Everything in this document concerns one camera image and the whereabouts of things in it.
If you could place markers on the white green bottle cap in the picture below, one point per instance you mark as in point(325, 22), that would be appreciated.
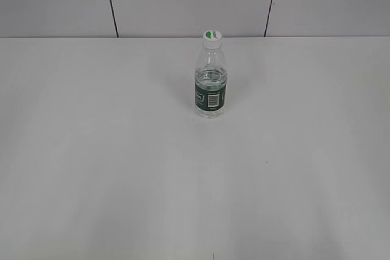
point(212, 39)

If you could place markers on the clear Cestbon water bottle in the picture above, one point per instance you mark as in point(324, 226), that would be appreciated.
point(210, 79)

